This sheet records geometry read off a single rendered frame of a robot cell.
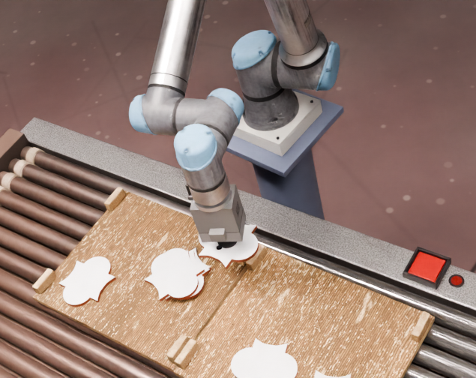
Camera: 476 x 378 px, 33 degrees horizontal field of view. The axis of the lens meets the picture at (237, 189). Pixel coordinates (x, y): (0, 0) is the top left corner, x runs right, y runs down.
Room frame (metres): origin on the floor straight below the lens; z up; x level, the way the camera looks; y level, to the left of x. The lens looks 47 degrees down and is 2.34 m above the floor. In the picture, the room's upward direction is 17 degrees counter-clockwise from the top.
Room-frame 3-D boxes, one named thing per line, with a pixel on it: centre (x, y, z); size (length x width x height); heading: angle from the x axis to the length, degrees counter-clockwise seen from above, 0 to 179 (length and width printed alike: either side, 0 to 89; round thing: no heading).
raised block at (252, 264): (1.07, 0.00, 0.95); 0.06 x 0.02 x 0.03; 134
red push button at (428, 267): (0.93, -0.33, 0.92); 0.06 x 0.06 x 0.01; 45
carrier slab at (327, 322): (0.84, -0.03, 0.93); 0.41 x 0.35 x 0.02; 44
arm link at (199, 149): (1.04, 0.05, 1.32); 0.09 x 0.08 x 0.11; 147
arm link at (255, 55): (1.55, -0.15, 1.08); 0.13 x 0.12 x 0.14; 57
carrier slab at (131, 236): (1.14, 0.25, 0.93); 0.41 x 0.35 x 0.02; 44
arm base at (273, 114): (1.55, -0.14, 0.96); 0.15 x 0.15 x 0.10
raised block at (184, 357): (0.89, 0.20, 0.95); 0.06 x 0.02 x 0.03; 134
